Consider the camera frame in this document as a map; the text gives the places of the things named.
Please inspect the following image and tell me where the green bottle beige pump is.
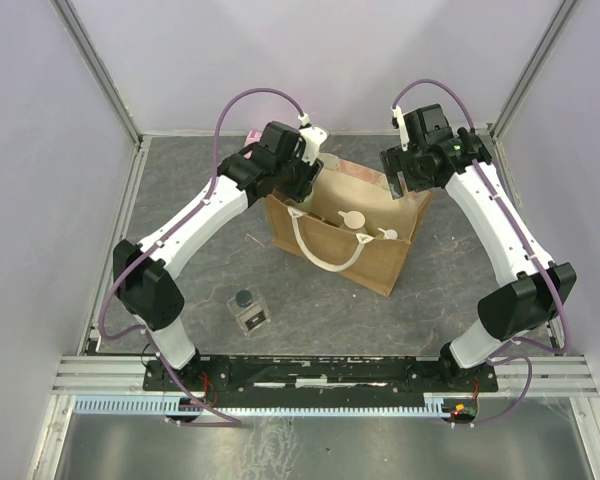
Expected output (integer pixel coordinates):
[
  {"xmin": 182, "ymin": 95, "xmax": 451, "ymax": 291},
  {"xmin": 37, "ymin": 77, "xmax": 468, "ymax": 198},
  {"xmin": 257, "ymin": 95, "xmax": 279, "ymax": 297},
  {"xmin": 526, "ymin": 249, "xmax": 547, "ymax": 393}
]
[{"xmin": 338, "ymin": 210, "xmax": 367, "ymax": 234}]

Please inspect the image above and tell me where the clear square glass bottle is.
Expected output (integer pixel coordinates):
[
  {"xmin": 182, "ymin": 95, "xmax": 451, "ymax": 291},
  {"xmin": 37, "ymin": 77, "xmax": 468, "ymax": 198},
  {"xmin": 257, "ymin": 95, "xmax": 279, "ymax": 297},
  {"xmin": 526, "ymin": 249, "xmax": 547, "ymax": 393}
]
[{"xmin": 226, "ymin": 286, "xmax": 271, "ymax": 336}]

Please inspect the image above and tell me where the green bottle cap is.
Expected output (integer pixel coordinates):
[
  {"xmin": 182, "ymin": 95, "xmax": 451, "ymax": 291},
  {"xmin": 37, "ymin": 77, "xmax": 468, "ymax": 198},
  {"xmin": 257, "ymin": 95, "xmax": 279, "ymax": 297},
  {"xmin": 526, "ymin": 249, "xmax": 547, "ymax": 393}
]
[{"xmin": 294, "ymin": 197, "xmax": 313, "ymax": 213}]

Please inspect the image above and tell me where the brown canvas tote bag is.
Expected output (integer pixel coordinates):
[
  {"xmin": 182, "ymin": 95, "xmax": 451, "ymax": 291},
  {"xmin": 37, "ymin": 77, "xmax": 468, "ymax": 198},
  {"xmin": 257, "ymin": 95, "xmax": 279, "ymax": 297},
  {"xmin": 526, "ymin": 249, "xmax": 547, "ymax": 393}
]
[{"xmin": 265, "ymin": 153, "xmax": 433, "ymax": 297}]

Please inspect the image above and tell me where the aluminium frame rail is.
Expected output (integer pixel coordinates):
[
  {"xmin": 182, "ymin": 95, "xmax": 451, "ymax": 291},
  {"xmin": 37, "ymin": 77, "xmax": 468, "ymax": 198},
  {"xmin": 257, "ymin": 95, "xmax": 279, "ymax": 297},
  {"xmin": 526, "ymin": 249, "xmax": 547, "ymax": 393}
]
[{"xmin": 52, "ymin": 355, "xmax": 145, "ymax": 395}]

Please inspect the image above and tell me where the yellow-green bottle white pump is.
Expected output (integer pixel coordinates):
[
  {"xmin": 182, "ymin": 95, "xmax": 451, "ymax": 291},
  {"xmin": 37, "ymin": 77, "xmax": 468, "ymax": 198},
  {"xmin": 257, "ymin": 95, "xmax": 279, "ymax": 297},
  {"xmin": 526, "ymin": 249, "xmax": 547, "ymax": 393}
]
[{"xmin": 376, "ymin": 228, "xmax": 399, "ymax": 240}]

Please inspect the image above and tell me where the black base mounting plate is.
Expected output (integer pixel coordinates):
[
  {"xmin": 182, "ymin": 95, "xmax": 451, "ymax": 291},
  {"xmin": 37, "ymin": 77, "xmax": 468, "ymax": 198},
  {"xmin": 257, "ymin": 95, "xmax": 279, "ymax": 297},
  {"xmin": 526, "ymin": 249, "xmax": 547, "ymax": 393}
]
[{"xmin": 143, "ymin": 355, "xmax": 498, "ymax": 408}]

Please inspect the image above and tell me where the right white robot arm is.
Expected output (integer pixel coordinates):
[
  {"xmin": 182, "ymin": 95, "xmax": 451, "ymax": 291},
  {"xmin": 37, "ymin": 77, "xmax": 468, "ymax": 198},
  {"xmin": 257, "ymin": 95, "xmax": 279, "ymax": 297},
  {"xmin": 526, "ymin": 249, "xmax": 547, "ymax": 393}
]
[{"xmin": 380, "ymin": 104, "xmax": 577, "ymax": 391}]

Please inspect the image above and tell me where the small pink object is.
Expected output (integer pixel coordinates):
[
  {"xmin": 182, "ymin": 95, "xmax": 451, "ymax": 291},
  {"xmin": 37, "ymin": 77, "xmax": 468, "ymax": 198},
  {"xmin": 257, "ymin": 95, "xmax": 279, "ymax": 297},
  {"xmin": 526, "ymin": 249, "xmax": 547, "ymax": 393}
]
[{"xmin": 245, "ymin": 130, "xmax": 262, "ymax": 146}]

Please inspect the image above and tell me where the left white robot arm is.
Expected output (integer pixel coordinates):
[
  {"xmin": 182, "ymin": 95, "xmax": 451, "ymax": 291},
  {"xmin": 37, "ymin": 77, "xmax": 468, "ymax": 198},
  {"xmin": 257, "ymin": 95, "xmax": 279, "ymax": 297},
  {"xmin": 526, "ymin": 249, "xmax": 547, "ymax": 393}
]
[{"xmin": 113, "ymin": 121, "xmax": 328, "ymax": 390}]

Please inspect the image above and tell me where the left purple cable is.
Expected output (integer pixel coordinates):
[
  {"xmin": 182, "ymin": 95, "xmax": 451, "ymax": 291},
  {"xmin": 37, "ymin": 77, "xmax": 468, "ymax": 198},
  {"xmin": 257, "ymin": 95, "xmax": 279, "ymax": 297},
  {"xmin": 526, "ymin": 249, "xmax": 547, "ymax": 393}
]
[{"xmin": 101, "ymin": 87, "xmax": 311, "ymax": 429}]

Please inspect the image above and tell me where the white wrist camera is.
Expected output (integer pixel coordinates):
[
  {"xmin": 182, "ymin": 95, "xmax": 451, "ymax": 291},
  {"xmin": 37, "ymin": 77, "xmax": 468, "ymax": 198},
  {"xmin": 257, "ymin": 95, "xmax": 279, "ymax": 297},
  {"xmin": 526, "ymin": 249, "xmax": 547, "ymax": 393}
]
[
  {"xmin": 298, "ymin": 114, "xmax": 329, "ymax": 165},
  {"xmin": 391, "ymin": 105, "xmax": 410, "ymax": 151}
]

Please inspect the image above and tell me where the white slotted cable duct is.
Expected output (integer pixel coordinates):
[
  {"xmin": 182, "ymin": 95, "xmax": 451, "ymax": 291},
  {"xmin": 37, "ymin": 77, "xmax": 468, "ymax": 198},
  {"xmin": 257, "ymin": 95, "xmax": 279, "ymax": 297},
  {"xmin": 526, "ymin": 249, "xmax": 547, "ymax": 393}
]
[{"xmin": 73, "ymin": 395, "xmax": 451, "ymax": 419}]

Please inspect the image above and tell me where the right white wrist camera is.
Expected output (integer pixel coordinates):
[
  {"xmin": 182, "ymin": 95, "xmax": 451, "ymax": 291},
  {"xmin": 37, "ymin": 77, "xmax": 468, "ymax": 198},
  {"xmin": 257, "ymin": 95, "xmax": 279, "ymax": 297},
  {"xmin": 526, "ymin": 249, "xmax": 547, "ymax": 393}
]
[{"xmin": 391, "ymin": 105, "xmax": 410, "ymax": 151}]

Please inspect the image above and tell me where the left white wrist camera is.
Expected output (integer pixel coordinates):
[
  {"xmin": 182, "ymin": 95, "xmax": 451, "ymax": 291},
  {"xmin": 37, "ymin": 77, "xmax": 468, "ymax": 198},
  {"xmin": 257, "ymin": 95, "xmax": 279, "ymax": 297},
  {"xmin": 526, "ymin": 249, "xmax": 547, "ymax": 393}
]
[{"xmin": 298, "ymin": 114, "xmax": 329, "ymax": 165}]

